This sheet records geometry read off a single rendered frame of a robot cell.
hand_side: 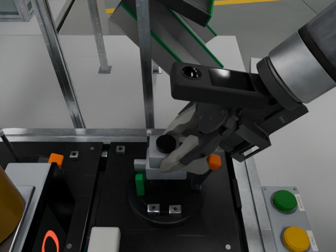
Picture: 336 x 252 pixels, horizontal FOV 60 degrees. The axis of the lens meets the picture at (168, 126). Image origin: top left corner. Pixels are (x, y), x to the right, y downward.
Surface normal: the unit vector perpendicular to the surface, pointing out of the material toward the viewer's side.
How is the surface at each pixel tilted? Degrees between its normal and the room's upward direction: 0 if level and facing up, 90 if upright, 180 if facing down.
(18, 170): 0
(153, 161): 90
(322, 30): 52
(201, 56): 90
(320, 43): 57
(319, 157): 0
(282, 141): 0
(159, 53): 90
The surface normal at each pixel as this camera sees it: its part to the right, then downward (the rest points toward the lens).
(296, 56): -0.67, -0.07
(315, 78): -0.20, 0.59
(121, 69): 0.00, -0.68
